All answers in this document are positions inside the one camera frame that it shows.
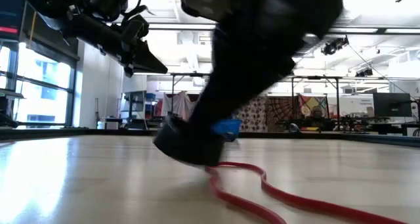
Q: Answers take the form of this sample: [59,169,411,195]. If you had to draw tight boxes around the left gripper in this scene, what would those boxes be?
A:
[65,0,169,79]

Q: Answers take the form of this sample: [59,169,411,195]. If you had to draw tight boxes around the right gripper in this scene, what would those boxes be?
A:
[176,0,345,120]

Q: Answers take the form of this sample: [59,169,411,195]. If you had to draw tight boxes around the white cloth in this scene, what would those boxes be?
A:
[159,91,201,122]

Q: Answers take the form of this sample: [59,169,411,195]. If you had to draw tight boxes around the blue plastic basket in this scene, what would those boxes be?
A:
[211,118,243,142]

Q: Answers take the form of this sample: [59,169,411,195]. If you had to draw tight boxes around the brown patterned cloth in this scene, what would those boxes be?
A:
[236,97,268,133]

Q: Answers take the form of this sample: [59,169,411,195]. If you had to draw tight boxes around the black monitor on stand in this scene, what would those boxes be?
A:
[123,91,148,130]

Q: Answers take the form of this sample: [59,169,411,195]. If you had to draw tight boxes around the dark patterned cloth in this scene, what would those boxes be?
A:
[266,95,300,131]

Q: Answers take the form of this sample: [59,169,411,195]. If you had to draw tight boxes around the colourful diamond cloth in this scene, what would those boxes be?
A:
[297,94,329,118]

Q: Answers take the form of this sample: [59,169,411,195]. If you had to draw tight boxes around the person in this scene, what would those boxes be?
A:
[308,106,327,128]

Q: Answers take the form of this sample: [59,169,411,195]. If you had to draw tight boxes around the black ceiling spotlight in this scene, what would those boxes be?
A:
[321,36,350,56]

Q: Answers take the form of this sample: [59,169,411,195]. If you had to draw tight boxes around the large window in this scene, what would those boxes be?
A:
[0,41,77,128]

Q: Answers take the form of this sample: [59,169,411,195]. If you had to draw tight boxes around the black binder clip with band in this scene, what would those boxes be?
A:
[205,161,408,224]

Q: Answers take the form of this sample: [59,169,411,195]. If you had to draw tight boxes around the black monitor red bar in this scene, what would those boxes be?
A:
[0,0,33,43]

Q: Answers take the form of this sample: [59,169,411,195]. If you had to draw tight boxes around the black station frame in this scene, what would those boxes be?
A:
[169,72,211,120]
[290,75,342,123]

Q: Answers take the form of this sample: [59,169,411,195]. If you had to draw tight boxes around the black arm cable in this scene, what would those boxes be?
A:
[114,0,148,21]

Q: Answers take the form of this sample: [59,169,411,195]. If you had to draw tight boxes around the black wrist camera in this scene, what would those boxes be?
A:
[84,0,129,23]

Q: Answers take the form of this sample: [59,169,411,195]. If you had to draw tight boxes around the black aluminium table frame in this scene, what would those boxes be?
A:
[0,127,420,149]

